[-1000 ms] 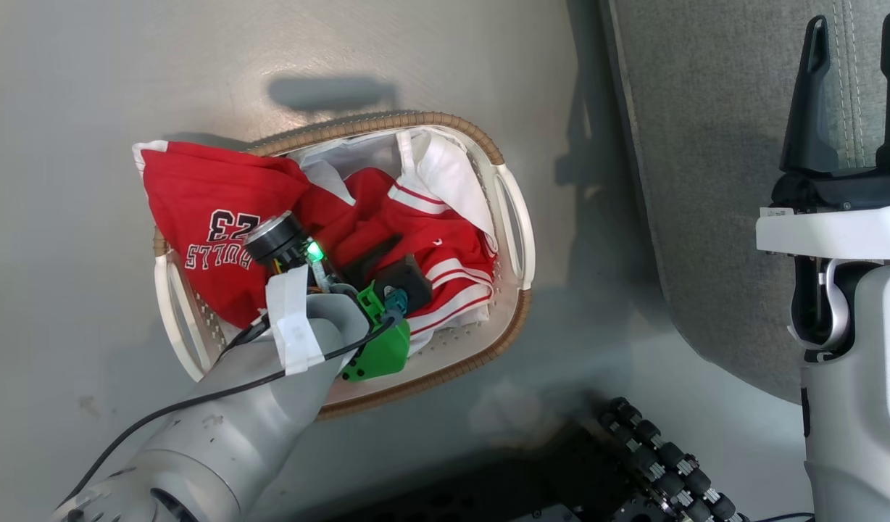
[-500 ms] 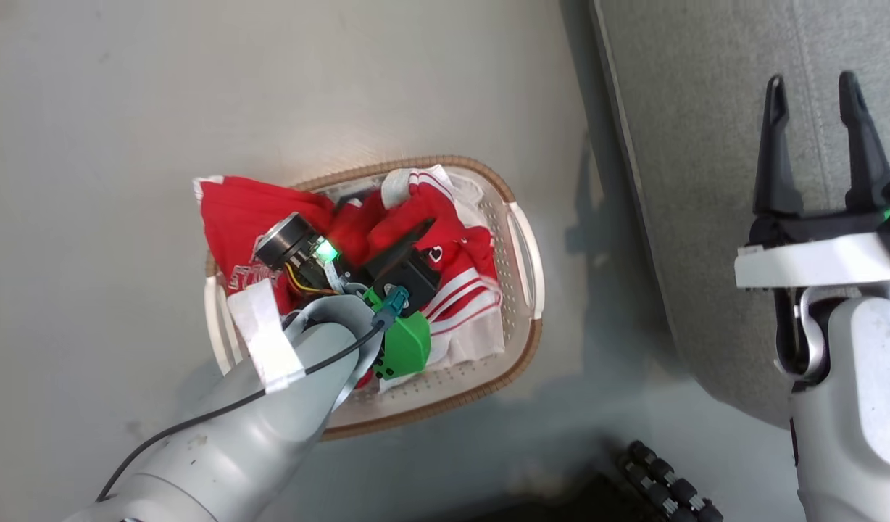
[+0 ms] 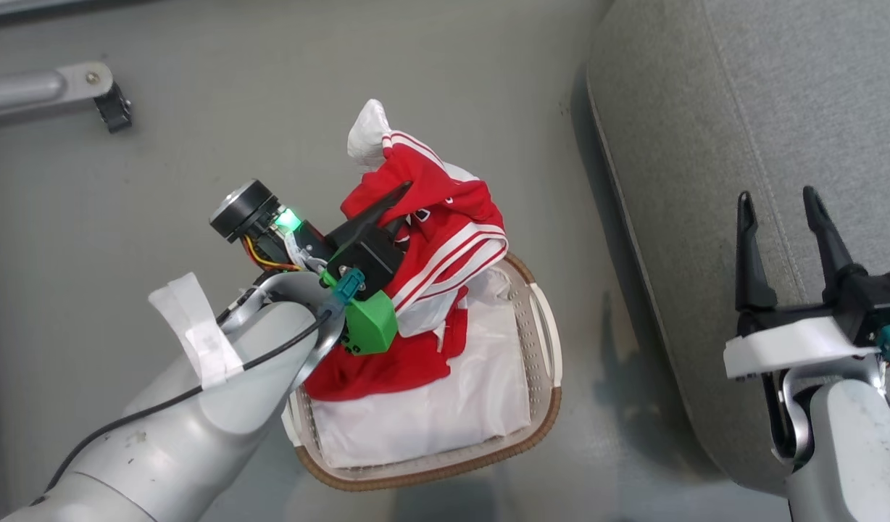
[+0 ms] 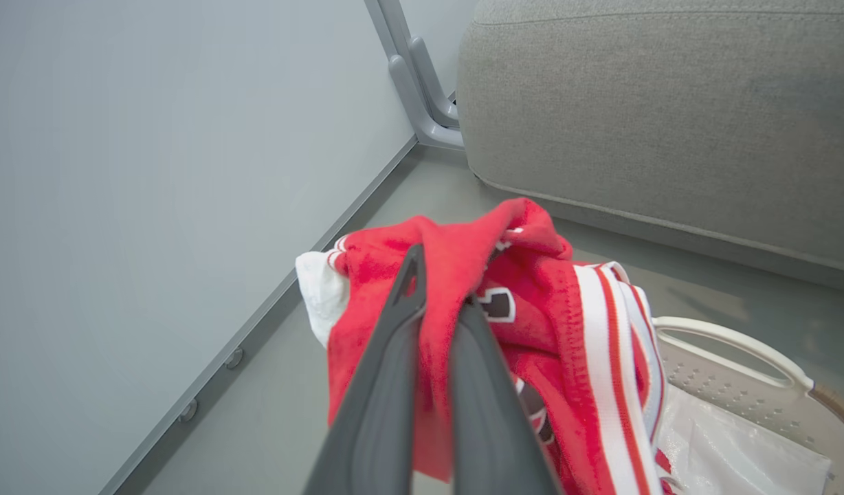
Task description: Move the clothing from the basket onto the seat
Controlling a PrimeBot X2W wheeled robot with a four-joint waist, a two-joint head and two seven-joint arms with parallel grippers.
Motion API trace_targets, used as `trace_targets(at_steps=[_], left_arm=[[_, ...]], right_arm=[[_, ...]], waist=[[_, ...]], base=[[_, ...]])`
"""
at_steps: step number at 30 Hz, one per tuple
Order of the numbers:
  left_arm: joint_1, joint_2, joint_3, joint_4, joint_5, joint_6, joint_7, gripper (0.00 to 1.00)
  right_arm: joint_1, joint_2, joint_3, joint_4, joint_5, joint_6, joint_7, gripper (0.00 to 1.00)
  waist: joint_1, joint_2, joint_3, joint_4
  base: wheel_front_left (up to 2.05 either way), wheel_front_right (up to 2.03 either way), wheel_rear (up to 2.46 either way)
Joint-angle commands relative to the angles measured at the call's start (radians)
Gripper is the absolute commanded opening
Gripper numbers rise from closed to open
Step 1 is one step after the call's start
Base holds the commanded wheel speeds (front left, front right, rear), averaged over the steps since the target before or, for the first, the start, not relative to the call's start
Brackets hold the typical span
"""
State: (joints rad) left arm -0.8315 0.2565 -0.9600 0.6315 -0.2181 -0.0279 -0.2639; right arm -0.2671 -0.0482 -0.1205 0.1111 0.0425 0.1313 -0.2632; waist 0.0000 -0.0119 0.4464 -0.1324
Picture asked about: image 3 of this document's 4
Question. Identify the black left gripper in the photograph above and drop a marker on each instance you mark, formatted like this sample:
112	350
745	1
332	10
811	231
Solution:
369	257

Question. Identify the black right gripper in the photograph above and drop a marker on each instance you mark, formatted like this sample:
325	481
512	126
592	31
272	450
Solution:
858	293

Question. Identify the red and white striped garment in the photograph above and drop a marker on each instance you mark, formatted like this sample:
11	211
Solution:
445	232

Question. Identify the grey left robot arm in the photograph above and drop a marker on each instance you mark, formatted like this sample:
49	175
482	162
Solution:
162	435

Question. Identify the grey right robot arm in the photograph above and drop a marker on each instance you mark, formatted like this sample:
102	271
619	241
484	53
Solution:
851	449

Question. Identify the white laundry basket brown rim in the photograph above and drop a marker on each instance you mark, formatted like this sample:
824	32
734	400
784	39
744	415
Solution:
543	341

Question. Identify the grey fabric sofa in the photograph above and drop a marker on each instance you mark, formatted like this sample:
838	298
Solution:
706	145

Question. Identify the white cloth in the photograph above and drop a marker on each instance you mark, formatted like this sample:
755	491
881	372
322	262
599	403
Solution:
430	413

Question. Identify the white tape strip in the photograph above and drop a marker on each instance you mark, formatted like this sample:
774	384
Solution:
198	330

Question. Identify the black caster wheel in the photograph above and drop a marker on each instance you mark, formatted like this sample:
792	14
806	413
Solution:
114	109

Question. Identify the grey metal partition foot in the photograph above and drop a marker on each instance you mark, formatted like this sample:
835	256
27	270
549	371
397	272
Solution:
32	88

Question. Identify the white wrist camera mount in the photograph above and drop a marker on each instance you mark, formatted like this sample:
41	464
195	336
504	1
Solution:
785	346

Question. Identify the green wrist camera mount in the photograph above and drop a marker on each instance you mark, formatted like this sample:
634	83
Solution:
371	325

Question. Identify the grey partition bottom rail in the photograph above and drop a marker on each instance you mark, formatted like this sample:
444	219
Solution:
25	7

